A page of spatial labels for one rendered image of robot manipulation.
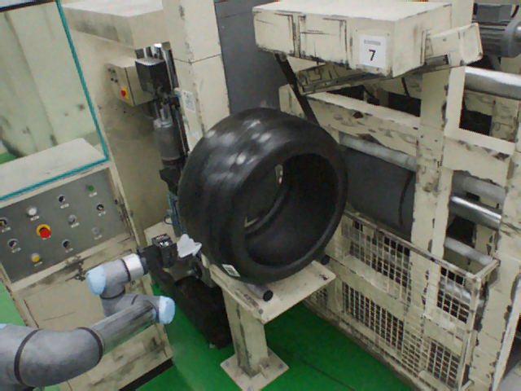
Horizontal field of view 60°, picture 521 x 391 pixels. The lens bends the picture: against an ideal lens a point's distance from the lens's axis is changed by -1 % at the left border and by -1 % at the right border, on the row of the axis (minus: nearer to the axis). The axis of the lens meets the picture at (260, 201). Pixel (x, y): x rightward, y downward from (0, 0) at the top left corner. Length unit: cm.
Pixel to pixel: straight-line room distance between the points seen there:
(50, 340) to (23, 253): 102
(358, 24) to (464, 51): 28
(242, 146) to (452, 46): 63
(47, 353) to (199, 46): 104
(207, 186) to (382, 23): 66
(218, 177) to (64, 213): 85
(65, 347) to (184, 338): 181
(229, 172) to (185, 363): 157
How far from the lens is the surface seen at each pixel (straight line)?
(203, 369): 264
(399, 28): 126
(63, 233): 204
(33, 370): 105
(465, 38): 134
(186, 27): 156
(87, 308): 220
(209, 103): 164
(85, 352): 106
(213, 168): 138
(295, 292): 177
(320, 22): 142
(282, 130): 140
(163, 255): 139
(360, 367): 256
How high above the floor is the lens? 202
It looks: 31 degrees down
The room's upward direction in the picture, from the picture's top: 8 degrees counter-clockwise
